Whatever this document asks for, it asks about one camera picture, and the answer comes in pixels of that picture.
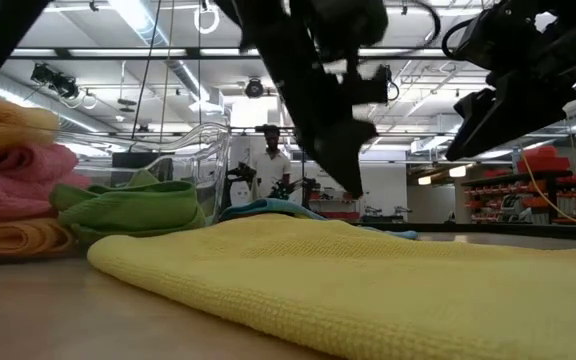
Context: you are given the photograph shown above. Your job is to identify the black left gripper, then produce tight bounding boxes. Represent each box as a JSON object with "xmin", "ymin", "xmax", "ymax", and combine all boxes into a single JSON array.
[{"xmin": 239, "ymin": 18, "xmax": 379, "ymax": 200}]

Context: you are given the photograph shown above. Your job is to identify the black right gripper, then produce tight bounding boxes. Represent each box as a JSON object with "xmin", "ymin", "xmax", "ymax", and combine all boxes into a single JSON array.
[{"xmin": 444, "ymin": 23, "xmax": 576, "ymax": 163}]

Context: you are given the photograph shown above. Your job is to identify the blue microfiber towel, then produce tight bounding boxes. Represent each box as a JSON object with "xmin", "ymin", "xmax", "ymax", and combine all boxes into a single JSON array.
[{"xmin": 217, "ymin": 197, "xmax": 419, "ymax": 240}]

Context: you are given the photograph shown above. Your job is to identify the green microfiber towel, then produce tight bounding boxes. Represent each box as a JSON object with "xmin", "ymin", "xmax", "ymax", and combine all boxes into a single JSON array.
[{"xmin": 50, "ymin": 168, "xmax": 208, "ymax": 246}]

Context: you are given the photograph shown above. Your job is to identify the orange microfiber towel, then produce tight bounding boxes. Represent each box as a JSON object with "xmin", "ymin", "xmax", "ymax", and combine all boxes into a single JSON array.
[
  {"xmin": 0, "ymin": 93, "xmax": 63, "ymax": 160},
  {"xmin": 0, "ymin": 217, "xmax": 78, "ymax": 259}
]

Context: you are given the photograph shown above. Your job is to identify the yellow microfiber towel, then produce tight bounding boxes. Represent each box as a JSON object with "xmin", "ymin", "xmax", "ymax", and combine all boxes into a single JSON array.
[{"xmin": 87, "ymin": 213, "xmax": 576, "ymax": 360}]

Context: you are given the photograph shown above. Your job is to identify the white shelf red bins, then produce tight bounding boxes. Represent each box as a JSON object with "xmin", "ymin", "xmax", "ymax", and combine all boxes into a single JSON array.
[{"xmin": 310, "ymin": 192, "xmax": 363, "ymax": 221}]

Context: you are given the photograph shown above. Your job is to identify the red plastic crate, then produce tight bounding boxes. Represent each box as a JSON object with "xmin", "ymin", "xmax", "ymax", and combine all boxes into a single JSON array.
[{"xmin": 516, "ymin": 144, "xmax": 573, "ymax": 174}]

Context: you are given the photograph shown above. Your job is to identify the black shelf rack orange bins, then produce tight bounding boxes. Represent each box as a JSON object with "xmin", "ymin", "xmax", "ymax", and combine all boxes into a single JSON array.
[{"xmin": 460, "ymin": 169, "xmax": 576, "ymax": 225}]

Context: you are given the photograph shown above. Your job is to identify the person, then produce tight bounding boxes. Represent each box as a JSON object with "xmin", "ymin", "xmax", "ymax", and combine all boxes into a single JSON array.
[{"xmin": 250, "ymin": 124, "xmax": 293, "ymax": 200}]

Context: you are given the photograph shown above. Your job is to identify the black round spotlight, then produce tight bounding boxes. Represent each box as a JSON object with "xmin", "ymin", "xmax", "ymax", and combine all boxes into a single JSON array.
[{"xmin": 244, "ymin": 77, "xmax": 265, "ymax": 99}]

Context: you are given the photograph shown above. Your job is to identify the clear plastic bin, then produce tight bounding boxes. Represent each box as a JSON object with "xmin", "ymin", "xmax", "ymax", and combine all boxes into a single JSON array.
[{"xmin": 57, "ymin": 122, "xmax": 233, "ymax": 226}]

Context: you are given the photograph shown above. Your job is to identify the black monitor screen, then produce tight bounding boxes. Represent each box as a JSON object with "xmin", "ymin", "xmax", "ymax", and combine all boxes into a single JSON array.
[{"xmin": 111, "ymin": 152, "xmax": 175, "ymax": 181}]

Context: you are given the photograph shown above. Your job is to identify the black ceiling track device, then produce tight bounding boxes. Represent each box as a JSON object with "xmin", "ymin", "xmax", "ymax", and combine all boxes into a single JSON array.
[{"xmin": 30, "ymin": 62, "xmax": 80, "ymax": 100}]

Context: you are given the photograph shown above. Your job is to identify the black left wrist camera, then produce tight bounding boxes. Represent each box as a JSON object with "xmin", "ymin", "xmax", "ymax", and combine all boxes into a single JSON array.
[{"xmin": 352, "ymin": 64, "xmax": 393, "ymax": 106}]

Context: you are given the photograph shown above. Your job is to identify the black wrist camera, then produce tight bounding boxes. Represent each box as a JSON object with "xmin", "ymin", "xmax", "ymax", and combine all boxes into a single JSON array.
[
  {"xmin": 352, "ymin": 64, "xmax": 393, "ymax": 106},
  {"xmin": 455, "ymin": 7, "xmax": 519, "ymax": 71}
]

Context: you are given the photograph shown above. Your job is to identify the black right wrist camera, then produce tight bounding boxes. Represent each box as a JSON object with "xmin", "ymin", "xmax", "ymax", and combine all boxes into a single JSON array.
[{"xmin": 455, "ymin": 7, "xmax": 519, "ymax": 71}]

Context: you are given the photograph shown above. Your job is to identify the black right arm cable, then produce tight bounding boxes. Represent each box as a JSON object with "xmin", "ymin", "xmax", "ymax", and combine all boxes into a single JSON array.
[{"xmin": 440, "ymin": 17, "xmax": 475, "ymax": 61}]

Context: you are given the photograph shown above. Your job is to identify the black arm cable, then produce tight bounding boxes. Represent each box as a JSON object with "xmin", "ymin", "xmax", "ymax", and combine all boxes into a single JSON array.
[
  {"xmin": 402, "ymin": 0, "xmax": 443, "ymax": 51},
  {"xmin": 440, "ymin": 17, "xmax": 475, "ymax": 61}
]

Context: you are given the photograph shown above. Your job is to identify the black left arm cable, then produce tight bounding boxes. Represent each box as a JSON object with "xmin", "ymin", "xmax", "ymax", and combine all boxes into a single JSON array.
[{"xmin": 402, "ymin": 0, "xmax": 443, "ymax": 51}]

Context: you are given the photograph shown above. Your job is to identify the white hanging ring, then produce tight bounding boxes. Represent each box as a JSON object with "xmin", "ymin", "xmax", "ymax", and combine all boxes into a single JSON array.
[{"xmin": 192, "ymin": 0, "xmax": 221, "ymax": 35}]

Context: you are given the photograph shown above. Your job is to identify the thin black hanging cable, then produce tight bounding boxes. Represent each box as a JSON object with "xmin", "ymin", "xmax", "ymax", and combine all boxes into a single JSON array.
[{"xmin": 127, "ymin": 0, "xmax": 163, "ymax": 149}]

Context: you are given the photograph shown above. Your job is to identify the white looped cable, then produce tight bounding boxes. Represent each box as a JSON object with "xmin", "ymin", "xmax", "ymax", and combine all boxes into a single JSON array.
[{"xmin": 62, "ymin": 88, "xmax": 98, "ymax": 110}]

